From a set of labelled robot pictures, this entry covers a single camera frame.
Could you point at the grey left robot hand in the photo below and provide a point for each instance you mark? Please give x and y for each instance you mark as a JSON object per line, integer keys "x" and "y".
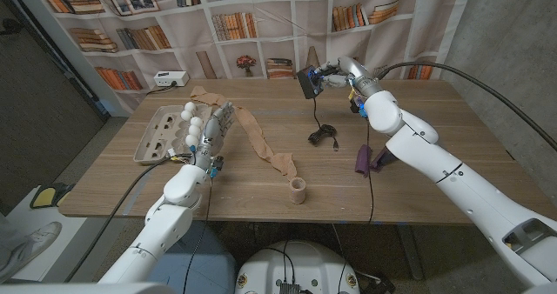
{"x": 215, "y": 133}

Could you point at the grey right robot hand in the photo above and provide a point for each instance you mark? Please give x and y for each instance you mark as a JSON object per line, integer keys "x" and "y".
{"x": 359, "y": 76}

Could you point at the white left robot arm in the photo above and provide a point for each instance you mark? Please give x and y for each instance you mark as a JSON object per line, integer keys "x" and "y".
{"x": 169, "y": 211}

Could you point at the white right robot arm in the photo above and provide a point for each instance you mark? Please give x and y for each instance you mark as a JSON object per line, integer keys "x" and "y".
{"x": 435, "y": 155}

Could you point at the white egg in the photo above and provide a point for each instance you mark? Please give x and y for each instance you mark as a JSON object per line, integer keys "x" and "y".
{"x": 189, "y": 106}
{"x": 191, "y": 140}
{"x": 196, "y": 121}
{"x": 186, "y": 115}
{"x": 194, "y": 130}

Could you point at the brown cardboard egg carton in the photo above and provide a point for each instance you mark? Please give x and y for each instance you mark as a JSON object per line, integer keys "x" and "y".
{"x": 159, "y": 128}

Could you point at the white power box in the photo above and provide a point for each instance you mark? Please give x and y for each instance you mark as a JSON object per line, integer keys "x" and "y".
{"x": 170, "y": 78}

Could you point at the purple plastic clip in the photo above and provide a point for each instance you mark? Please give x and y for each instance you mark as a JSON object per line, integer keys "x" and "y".
{"x": 363, "y": 159}

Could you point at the printed bookshelf backdrop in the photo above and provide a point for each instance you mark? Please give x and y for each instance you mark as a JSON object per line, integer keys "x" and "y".
{"x": 278, "y": 33}

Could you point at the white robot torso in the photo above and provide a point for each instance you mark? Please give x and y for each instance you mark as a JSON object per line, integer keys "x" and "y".
{"x": 298, "y": 268}

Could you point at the yellow and black floor object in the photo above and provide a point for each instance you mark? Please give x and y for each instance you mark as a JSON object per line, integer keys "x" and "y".
{"x": 45, "y": 195}

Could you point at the grey table leg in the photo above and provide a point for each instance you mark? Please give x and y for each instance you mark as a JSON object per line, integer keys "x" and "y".
{"x": 409, "y": 250}

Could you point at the white sneaker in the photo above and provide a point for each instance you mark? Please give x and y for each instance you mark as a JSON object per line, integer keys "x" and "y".
{"x": 30, "y": 246}

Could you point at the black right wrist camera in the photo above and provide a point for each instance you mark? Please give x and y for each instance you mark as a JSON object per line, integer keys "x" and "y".
{"x": 357, "y": 104}

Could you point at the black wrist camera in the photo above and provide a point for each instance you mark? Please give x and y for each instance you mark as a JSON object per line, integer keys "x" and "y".
{"x": 216, "y": 163}
{"x": 357, "y": 104}

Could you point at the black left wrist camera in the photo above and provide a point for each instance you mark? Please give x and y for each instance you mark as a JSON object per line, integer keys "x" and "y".
{"x": 216, "y": 163}

